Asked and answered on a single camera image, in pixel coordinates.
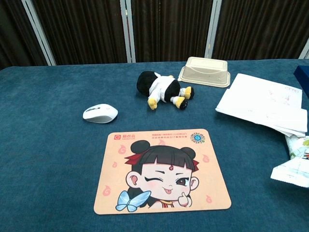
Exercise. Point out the blue table cloth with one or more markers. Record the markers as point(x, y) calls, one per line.
point(48, 157)

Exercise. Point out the white computer mouse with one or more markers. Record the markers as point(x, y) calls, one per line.
point(100, 114)

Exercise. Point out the black white plush doll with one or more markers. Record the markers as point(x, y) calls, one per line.
point(166, 88)

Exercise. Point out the cartoon girl mouse pad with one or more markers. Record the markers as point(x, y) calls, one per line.
point(169, 154)

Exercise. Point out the white snack packet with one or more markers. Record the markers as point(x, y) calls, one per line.
point(294, 166)

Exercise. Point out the dark blue box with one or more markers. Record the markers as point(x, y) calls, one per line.
point(303, 76)

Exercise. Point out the beige disposable food container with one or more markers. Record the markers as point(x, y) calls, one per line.
point(205, 70)

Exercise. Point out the white paper sheets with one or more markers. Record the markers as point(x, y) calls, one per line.
point(260, 101)

